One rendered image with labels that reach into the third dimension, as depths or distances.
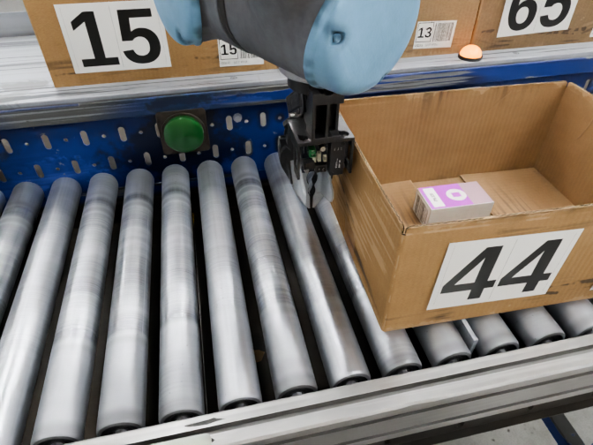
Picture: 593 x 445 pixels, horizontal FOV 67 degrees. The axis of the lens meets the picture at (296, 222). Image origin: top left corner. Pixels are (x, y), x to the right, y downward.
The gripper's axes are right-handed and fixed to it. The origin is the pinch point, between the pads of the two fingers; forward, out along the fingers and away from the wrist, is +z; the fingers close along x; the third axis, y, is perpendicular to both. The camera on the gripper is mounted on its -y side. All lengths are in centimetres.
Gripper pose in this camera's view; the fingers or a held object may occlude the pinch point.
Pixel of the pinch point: (309, 197)
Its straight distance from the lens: 67.0
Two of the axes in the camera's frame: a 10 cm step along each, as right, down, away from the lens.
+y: 2.2, 6.4, -7.4
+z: 0.0, 7.6, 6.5
